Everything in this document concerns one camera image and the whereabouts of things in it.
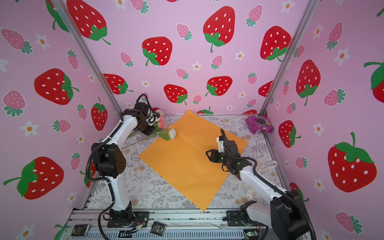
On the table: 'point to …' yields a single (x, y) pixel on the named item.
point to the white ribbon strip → (271, 163)
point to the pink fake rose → (161, 123)
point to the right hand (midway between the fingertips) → (207, 152)
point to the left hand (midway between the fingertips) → (150, 130)
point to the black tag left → (80, 230)
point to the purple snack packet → (259, 125)
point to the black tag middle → (158, 228)
